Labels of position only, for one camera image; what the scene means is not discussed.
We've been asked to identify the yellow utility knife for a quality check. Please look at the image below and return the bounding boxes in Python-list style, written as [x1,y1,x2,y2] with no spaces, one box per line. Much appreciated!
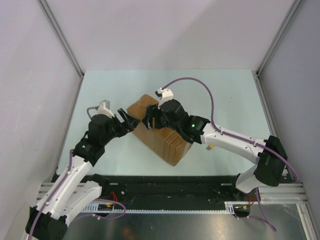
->
[206,144,215,150]

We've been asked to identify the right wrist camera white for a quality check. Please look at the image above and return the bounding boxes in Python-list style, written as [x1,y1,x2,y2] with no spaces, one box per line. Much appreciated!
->
[155,87,174,109]

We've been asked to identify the left aluminium frame post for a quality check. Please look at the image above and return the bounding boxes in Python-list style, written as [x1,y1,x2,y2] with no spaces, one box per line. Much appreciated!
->
[36,0,85,77]

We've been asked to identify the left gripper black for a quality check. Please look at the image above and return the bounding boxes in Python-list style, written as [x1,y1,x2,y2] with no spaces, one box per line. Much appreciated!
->
[101,108,140,145]

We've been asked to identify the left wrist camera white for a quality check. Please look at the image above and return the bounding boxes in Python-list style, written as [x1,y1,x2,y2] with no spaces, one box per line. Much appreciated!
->
[97,99,115,118]

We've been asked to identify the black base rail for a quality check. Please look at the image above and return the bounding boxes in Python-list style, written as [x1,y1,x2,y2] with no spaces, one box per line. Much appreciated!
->
[51,174,261,211]

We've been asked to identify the aluminium frame post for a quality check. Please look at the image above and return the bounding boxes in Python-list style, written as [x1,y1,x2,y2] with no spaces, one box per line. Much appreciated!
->
[36,0,85,77]
[256,0,305,77]

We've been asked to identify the brown cardboard express box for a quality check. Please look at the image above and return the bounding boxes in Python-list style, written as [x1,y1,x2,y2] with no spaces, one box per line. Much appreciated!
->
[127,94,193,166]

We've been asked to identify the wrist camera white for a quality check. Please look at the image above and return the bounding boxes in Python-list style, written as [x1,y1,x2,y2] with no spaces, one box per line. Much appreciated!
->
[155,87,174,109]
[97,99,115,118]

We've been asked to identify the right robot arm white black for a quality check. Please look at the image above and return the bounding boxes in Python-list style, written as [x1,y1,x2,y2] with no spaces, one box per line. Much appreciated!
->
[142,99,288,201]

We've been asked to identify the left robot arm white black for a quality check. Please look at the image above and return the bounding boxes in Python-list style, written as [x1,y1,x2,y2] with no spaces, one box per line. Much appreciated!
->
[25,107,140,240]

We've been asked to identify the right aluminium frame post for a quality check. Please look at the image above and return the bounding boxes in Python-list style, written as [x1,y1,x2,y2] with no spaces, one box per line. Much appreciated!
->
[256,0,305,77]

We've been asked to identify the white slotted cable duct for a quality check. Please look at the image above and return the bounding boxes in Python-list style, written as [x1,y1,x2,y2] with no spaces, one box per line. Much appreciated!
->
[80,201,250,215]

